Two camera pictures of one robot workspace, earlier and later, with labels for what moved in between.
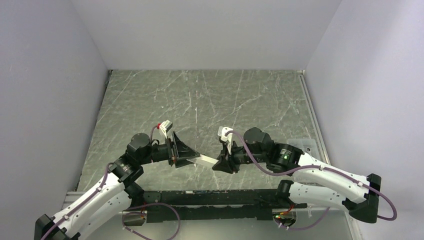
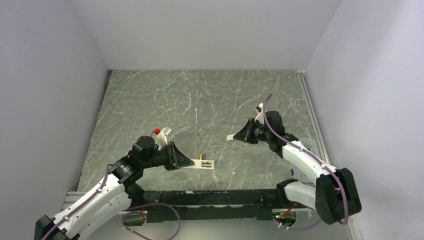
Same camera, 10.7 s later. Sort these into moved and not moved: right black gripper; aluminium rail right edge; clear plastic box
Moved: right black gripper
Not moved: clear plastic box; aluminium rail right edge
